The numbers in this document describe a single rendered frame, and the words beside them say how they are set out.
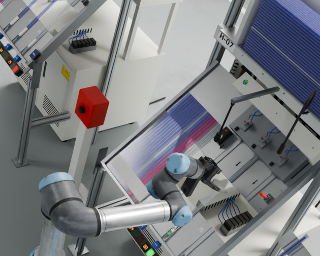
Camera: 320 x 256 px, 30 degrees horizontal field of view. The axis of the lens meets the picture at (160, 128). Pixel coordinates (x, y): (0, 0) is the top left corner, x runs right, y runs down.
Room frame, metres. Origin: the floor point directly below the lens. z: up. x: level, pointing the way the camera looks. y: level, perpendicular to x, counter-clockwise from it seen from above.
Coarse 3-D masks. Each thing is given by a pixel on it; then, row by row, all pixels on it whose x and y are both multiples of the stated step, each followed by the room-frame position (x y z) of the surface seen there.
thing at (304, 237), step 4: (304, 236) 1.56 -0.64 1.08; (308, 236) 1.56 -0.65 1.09; (300, 240) 1.55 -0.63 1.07; (304, 240) 1.55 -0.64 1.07; (292, 244) 1.54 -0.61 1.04; (296, 244) 1.54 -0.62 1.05; (288, 248) 1.53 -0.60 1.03; (292, 248) 1.53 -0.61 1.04; (284, 252) 1.52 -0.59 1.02; (288, 252) 1.52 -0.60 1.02
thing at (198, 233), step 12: (180, 192) 1.81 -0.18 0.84; (192, 204) 1.76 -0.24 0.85; (156, 228) 1.68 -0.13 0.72; (168, 228) 1.68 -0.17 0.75; (180, 228) 1.67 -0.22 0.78; (192, 228) 1.67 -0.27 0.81; (204, 228) 1.67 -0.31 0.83; (168, 240) 1.63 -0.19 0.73; (180, 240) 1.63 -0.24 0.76; (192, 240) 1.63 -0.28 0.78; (204, 240) 1.63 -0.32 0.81; (216, 240) 1.62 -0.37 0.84; (180, 252) 1.59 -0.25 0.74; (192, 252) 1.58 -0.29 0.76; (204, 252) 1.58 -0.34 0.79
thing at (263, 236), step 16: (224, 176) 2.25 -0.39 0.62; (208, 192) 2.11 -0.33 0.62; (224, 208) 2.03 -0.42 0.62; (240, 208) 2.07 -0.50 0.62; (288, 208) 2.19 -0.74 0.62; (272, 224) 2.04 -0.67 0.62; (304, 224) 2.12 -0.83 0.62; (224, 240) 1.84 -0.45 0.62; (256, 240) 1.91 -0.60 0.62; (272, 240) 1.94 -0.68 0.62
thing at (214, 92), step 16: (208, 80) 2.26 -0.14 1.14; (224, 80) 2.25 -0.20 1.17; (208, 96) 2.19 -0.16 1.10; (224, 96) 2.18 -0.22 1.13; (224, 112) 2.11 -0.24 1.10; (240, 112) 2.11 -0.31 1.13; (208, 144) 1.99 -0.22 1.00; (224, 144) 1.98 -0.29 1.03; (240, 144) 1.98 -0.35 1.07; (224, 160) 1.92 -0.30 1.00; (240, 160) 1.91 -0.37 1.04; (256, 160) 1.91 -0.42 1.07; (240, 176) 1.85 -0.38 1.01; (256, 176) 1.85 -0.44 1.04; (272, 176) 1.84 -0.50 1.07; (240, 192) 1.79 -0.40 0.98; (256, 192) 1.79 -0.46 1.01; (272, 192) 1.79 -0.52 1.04; (256, 208) 1.73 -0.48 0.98
